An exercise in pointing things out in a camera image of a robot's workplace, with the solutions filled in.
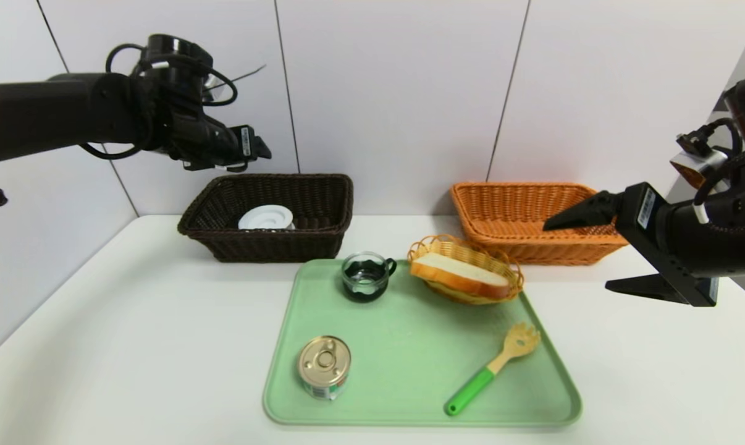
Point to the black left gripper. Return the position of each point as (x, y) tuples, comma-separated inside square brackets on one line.
[(246, 143)]

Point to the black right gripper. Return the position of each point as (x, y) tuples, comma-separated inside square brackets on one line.
[(647, 213)]

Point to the white plastic spool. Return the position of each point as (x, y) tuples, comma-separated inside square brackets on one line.
[(266, 217)]

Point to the slice of white bread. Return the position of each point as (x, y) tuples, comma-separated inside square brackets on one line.
[(459, 275)]

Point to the dark brown wicker basket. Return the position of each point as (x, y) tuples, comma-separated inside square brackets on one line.
[(267, 247)]

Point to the orange wicker basket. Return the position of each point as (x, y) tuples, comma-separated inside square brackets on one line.
[(514, 204)]

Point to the small yellow wicker basket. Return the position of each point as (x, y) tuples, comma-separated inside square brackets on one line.
[(453, 248)]

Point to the tin can with gold lid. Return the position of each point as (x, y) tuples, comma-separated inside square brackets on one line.
[(324, 363)]

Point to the light green plastic tray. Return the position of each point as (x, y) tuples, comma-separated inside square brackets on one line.
[(422, 358)]

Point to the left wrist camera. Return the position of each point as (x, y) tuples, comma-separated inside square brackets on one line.
[(212, 79)]

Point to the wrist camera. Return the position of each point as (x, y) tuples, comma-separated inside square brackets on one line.
[(697, 167), (212, 79)]

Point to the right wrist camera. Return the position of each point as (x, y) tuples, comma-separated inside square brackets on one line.
[(697, 167)]

